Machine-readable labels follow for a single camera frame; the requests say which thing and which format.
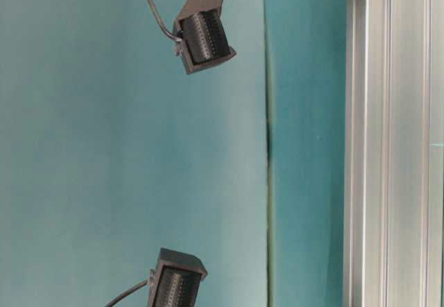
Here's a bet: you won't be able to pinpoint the silver aluminium extrusion rail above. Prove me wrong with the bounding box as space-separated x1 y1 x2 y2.
343 0 443 306

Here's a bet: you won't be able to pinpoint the black wrist camera upper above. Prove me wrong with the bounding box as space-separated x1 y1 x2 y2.
173 0 236 75

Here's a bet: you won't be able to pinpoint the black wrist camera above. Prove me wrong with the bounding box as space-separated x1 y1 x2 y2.
147 247 207 307
173 0 236 75

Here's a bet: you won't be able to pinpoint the grey camera cable upper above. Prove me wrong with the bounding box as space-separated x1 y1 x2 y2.
135 0 183 42

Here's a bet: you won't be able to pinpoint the grey camera cable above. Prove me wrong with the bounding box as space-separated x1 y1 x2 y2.
103 279 153 307
135 0 183 42

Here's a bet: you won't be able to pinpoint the black wrist camera lower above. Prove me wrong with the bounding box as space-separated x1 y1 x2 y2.
147 247 207 307

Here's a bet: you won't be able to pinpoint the grey camera cable lower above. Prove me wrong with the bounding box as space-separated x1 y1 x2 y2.
103 279 153 307

